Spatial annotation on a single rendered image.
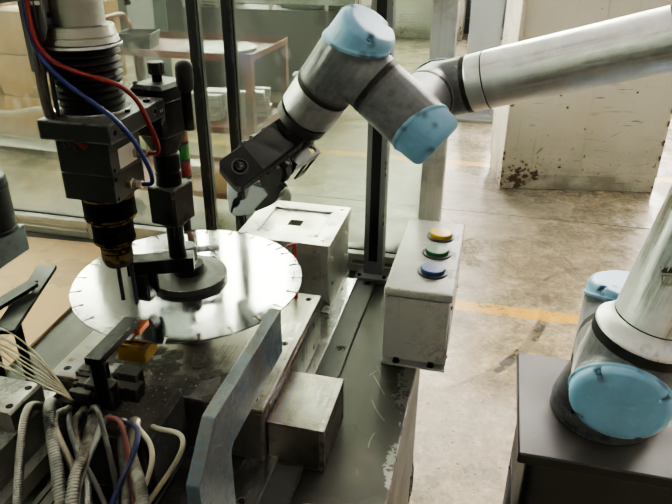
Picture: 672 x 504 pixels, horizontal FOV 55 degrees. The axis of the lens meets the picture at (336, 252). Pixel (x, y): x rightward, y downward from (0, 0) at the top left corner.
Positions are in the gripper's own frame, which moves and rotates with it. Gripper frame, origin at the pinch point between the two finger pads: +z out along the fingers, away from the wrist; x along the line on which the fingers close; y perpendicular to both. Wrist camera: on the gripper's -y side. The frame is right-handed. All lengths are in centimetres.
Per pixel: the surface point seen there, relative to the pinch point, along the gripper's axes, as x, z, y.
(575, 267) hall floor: -80, 76, 212
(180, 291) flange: -4.8, 5.5, -12.8
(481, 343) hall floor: -67, 84, 131
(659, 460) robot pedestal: -68, -15, 13
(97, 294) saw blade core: 2.9, 12.5, -18.4
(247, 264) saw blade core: -7.0, 5.4, -0.3
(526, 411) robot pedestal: -53, -4, 13
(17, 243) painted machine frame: 14.6, 11.8, -22.8
